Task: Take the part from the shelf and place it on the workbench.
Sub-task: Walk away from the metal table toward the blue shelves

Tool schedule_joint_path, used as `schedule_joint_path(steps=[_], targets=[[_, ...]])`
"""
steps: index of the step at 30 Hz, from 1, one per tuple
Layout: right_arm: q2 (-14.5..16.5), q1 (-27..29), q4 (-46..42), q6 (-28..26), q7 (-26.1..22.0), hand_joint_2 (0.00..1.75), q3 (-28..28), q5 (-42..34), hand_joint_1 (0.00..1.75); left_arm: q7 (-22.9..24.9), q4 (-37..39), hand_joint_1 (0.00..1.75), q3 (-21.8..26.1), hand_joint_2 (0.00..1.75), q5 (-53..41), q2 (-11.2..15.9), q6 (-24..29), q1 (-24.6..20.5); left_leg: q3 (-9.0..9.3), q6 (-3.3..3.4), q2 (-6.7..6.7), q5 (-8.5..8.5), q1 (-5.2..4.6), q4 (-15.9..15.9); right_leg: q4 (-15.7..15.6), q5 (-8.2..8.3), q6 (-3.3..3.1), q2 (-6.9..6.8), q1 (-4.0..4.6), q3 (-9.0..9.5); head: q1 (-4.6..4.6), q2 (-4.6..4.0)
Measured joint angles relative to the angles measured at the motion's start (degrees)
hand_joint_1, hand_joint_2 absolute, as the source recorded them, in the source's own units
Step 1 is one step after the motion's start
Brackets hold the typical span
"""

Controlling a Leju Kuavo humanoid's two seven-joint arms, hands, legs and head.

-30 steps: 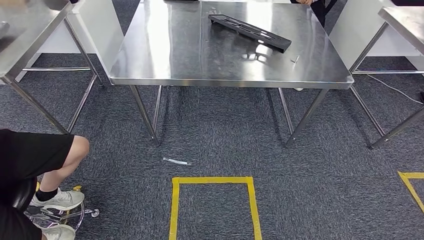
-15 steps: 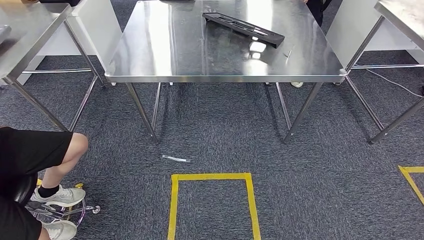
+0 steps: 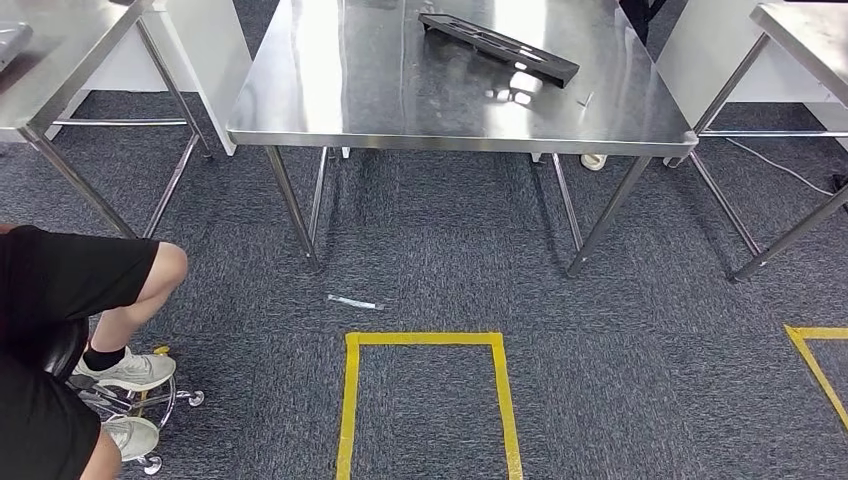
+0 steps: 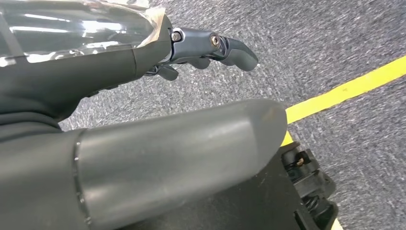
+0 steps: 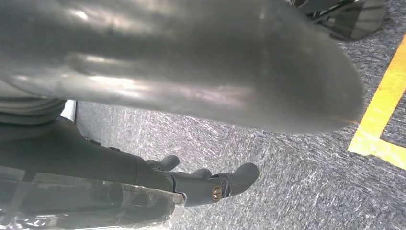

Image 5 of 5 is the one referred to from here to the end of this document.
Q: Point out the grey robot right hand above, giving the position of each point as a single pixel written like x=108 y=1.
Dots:
x=79 y=165

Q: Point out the yellow floor tape square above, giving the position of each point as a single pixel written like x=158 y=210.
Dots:
x=380 y=111

